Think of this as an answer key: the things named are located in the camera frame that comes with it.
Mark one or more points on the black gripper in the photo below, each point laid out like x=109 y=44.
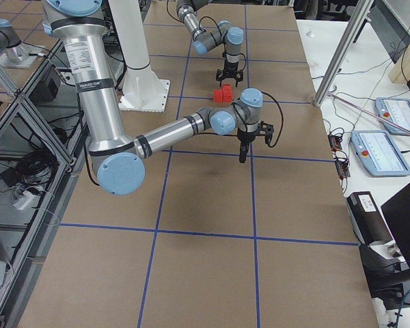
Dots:
x=229 y=65
x=244 y=137

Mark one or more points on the black monitor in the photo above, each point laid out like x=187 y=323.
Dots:
x=396 y=212

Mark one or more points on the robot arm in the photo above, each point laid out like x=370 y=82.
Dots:
x=117 y=158
x=225 y=33

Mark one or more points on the red block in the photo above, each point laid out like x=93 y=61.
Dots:
x=226 y=88
x=227 y=97
x=218 y=95

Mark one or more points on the blue teach pendant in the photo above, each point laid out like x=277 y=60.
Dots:
x=395 y=110
x=378 y=154

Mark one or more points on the black box with label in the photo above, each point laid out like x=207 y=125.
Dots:
x=366 y=219

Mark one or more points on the far blue teach pendant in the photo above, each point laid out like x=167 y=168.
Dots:
x=395 y=110

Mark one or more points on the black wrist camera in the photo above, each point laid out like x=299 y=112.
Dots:
x=265 y=130

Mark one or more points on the aluminium frame post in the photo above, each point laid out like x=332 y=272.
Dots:
x=359 y=15

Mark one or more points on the aluminium side frame rail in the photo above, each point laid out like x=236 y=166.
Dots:
x=40 y=144

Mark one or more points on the small circuit board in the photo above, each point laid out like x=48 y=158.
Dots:
x=335 y=142

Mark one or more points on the near blue teach pendant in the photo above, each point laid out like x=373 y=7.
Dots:
x=378 y=154

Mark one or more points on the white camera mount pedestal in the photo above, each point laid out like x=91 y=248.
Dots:
x=142 y=90

